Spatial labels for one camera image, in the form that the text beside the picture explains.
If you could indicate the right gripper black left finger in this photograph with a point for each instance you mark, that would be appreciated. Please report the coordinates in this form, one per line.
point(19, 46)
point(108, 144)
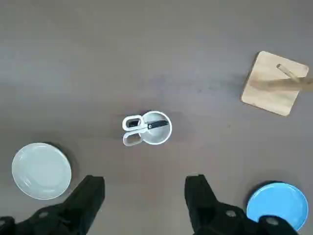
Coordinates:
point(80, 200)

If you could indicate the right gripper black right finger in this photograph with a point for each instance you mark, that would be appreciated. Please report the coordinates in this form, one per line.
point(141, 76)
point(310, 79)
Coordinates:
point(203, 203)

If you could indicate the white plate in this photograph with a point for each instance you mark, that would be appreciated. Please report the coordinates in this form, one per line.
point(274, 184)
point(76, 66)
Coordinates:
point(41, 171)

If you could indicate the blue plate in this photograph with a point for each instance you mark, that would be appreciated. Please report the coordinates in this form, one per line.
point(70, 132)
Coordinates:
point(276, 200)

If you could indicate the wooden hanging rack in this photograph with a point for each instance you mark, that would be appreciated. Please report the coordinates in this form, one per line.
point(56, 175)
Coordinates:
point(266, 98)

